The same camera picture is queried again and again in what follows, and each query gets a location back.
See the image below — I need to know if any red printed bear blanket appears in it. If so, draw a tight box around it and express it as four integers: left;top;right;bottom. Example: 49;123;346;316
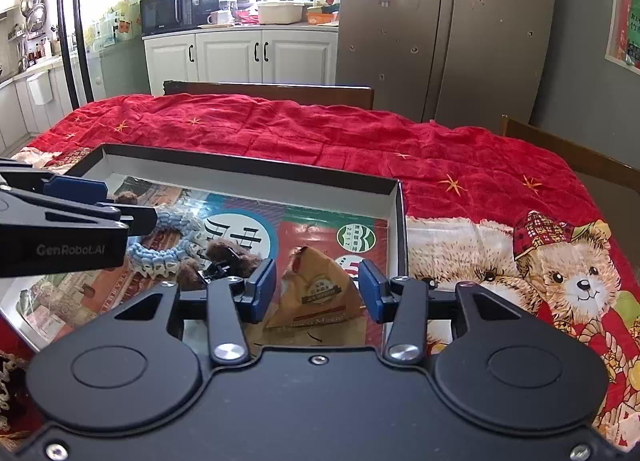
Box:
0;93;640;461

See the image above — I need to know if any white kitchen cabinet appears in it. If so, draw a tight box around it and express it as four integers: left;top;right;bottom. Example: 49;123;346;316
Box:
142;25;341;98

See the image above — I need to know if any silver double-door fridge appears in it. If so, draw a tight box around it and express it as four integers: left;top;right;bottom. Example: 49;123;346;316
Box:
334;0;560;126

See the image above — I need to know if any blue beige crochet scrunchie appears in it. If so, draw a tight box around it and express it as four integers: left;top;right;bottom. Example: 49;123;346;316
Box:
126;208;207;283

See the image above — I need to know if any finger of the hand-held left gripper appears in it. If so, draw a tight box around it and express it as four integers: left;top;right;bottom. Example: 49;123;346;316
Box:
0;158;109;205
0;186;159;238

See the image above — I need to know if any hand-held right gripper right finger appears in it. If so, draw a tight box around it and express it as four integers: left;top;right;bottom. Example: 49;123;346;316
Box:
358;259;527;363

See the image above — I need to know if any metal bowls rack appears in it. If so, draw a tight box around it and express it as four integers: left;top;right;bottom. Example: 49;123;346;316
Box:
19;0;47;33

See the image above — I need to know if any crumpled kraft paper packet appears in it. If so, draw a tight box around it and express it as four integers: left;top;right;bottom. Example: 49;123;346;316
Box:
264;245;367;331

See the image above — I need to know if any black door frame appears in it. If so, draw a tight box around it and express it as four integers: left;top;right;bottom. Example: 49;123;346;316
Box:
55;0;95;113

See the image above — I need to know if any black cardboard box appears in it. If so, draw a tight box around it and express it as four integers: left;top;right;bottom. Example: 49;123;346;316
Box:
0;142;408;357

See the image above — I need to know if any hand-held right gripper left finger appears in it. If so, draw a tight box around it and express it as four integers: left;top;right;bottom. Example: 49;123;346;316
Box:
114;257;277;365

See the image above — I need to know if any black microwave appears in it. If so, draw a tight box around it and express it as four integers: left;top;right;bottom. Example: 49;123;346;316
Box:
139;0;197;35

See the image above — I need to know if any white wall shelf niche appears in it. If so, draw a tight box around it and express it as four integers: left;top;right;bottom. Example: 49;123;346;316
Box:
604;0;640;76

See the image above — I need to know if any white plastic basin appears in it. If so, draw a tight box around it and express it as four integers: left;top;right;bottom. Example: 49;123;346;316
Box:
257;1;304;25

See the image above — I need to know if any green printed card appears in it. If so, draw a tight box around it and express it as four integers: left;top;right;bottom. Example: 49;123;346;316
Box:
622;25;640;64

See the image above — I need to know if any white wall-mounted bin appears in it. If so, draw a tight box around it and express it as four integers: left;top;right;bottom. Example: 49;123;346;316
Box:
27;72;55;105

